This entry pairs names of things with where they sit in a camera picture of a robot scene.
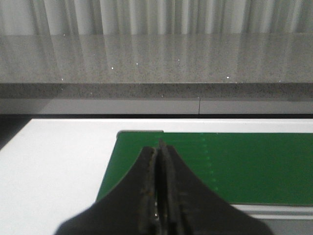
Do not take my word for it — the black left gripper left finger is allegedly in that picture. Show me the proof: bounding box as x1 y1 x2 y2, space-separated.
56 147 158 235

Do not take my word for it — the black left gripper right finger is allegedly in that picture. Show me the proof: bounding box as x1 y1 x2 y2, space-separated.
157 140 273 235

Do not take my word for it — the grey stone counter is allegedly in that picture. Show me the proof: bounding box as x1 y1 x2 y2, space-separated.
0 33 313 115

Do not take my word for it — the white pleated curtain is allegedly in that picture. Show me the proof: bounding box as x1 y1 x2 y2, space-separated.
0 0 313 36

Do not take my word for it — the aluminium conveyor frame rail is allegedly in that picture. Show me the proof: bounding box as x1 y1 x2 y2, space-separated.
117 129 313 221

